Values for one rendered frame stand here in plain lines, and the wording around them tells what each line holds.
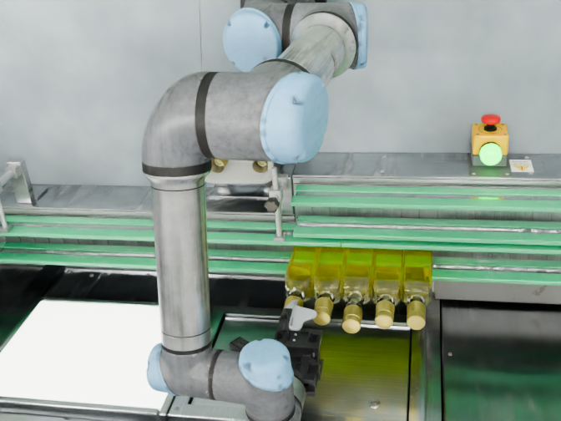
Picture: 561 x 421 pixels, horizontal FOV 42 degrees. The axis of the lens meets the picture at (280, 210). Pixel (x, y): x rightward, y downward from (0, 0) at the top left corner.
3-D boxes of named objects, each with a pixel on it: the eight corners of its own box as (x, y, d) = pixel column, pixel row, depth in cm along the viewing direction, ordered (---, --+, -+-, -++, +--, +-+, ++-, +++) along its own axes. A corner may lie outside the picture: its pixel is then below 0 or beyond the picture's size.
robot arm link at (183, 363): (113, 74, 93) (138, 408, 107) (193, 76, 90) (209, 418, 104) (152, 66, 104) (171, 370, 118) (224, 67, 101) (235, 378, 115)
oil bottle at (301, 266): (300, 249, 163) (283, 306, 144) (298, 227, 160) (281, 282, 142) (325, 250, 162) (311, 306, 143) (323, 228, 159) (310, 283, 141)
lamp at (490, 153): (478, 161, 151) (479, 167, 148) (479, 141, 149) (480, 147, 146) (500, 161, 150) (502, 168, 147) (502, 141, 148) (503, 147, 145)
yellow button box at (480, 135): (470, 152, 158) (472, 166, 152) (472, 119, 154) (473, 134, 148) (503, 152, 157) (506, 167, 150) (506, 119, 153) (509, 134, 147)
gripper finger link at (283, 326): (295, 321, 134) (287, 357, 127) (285, 320, 134) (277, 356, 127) (292, 302, 131) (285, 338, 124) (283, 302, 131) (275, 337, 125)
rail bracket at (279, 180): (279, 222, 160) (268, 252, 149) (273, 153, 152) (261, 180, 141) (292, 222, 159) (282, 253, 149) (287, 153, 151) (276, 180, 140)
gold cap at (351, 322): (344, 318, 137) (341, 333, 134) (343, 303, 136) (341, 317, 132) (362, 320, 137) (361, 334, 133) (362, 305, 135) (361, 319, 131)
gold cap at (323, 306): (315, 311, 141) (312, 325, 137) (314, 296, 139) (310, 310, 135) (333, 312, 140) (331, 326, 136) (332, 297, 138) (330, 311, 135)
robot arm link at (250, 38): (235, -5, 139) (212, 12, 128) (304, -6, 135) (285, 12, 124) (241, 56, 145) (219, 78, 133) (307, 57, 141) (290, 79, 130)
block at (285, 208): (283, 200, 165) (278, 215, 159) (280, 162, 160) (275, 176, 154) (299, 200, 164) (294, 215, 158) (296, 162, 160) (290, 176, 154)
